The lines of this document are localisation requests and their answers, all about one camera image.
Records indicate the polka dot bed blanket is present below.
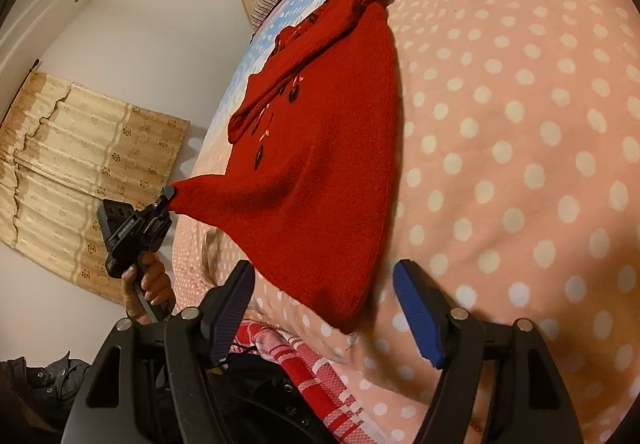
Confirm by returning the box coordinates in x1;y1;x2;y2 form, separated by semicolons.
172;0;640;444

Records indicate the beige patterned curtain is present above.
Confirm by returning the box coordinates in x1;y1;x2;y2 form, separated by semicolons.
0;70;192;306

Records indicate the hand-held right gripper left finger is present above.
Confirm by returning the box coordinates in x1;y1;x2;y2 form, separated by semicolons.
60;260;257;444

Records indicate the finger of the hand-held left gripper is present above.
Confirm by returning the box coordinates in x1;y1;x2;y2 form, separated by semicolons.
149;184;178;225

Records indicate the red plaid bed sheet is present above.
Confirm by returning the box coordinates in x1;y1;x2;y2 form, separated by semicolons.
232;318;368;442

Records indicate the person's left hand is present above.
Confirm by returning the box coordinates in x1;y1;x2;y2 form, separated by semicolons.
121;256;176;325

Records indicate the red knit sweater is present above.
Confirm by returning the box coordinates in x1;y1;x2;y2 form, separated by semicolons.
165;0;401;332

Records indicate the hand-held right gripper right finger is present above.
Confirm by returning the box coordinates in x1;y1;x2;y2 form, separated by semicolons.
392;260;583;444

